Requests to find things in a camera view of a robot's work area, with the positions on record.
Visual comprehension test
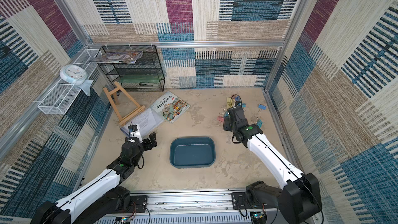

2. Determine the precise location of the pink binder clip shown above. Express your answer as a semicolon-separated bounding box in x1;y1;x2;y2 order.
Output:
217;116;224;123

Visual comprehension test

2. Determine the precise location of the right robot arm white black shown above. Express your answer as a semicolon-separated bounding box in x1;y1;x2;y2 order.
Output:
223;106;322;224

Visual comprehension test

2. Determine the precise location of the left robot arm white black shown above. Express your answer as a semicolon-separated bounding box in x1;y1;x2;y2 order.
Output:
31;132;157;224

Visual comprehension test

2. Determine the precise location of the yellow binder clip top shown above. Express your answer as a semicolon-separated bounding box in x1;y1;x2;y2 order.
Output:
227;97;233;108

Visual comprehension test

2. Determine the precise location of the teal binder clip lone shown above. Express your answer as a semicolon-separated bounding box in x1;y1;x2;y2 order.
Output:
256;119;263;128

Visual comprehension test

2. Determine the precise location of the teal plastic storage box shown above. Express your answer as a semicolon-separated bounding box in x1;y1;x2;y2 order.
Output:
170;136;216;169

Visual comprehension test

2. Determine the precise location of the clear mesh document pouch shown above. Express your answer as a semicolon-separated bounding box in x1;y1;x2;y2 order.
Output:
120;108;164;139

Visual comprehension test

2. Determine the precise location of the colourful Chinese history picture book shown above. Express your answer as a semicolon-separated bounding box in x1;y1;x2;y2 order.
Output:
150;91;190;123

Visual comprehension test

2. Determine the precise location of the black stapler on shelf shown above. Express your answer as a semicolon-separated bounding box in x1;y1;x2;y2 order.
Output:
139;83;160;88

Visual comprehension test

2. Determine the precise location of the wooden tabletop easel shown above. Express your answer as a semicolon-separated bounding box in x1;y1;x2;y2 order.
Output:
103;82;146;126

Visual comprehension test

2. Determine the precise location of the black mesh shelf rack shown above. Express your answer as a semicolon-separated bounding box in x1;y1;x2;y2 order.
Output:
98;45;165;92

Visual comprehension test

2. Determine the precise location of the magazine on rack top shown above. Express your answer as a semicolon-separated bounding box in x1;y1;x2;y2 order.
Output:
89;51;144;64

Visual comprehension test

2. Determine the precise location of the white round clock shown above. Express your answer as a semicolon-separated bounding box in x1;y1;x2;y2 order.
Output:
60;64;88;85

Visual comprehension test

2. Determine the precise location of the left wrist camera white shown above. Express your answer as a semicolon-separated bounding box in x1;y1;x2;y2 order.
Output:
128;123;143;143

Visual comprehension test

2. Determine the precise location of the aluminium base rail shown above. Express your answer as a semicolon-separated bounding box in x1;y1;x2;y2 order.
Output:
99;188;285;224

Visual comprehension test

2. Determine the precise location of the white wire wall basket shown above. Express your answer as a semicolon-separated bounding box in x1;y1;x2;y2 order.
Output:
38;49;98;115

